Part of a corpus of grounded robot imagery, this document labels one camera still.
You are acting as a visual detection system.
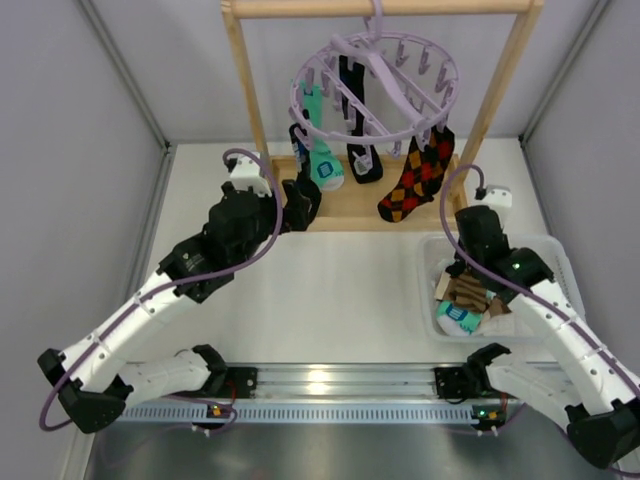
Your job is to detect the red yellow argyle sock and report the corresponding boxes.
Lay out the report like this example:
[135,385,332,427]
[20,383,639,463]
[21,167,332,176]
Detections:
[377,138,435,223]

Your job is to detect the black sock grey patch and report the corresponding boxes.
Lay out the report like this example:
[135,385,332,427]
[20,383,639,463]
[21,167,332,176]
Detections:
[288,123,323,211]

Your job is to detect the mint green white sock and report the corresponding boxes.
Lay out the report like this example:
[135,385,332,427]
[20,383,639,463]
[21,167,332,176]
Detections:
[300,81,344,192]

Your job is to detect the black sock blue accents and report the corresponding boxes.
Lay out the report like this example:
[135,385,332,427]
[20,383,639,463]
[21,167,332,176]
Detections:
[338,53,385,185]

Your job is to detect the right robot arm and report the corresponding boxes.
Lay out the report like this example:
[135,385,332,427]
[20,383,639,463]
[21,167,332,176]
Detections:
[449,205,639,469]

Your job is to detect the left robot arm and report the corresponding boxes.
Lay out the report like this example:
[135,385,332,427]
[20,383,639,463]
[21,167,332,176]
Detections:
[37,180,322,434]

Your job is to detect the wooden hanger rack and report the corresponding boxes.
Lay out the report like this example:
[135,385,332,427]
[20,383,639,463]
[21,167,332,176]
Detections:
[221,0,545,233]

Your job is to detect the purple round clip hanger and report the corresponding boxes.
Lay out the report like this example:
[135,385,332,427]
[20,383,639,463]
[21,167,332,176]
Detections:
[289,1,460,157]

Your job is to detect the white plastic basket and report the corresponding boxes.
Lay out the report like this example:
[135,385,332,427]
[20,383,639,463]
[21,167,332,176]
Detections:
[417,233,585,344]

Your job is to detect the brown striped sock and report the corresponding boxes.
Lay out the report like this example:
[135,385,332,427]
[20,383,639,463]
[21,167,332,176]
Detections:
[435,272,490,314]

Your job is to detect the mint white sock in basket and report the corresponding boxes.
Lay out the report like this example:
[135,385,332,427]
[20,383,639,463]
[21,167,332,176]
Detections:
[436,301,482,337]

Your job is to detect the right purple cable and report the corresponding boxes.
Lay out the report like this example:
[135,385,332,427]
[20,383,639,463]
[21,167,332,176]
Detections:
[439,163,640,476]

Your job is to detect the purple cable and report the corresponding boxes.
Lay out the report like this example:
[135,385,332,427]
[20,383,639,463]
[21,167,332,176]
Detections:
[439,163,640,476]
[38,147,286,432]

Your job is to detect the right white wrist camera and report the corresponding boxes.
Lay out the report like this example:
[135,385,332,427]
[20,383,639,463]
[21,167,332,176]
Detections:
[474,185,513,211]

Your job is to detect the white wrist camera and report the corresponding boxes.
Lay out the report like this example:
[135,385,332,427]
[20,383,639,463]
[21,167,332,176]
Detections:
[224,151,272,198]
[474,185,513,211]

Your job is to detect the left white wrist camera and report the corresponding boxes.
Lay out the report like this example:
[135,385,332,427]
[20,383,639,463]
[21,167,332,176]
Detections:
[224,151,272,198]

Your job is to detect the aluminium mounting rail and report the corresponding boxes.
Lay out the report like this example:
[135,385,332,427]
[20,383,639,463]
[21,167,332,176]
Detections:
[79,362,626,426]

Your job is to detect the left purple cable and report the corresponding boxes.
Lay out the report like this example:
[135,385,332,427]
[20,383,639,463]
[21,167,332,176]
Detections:
[38,147,286,432]

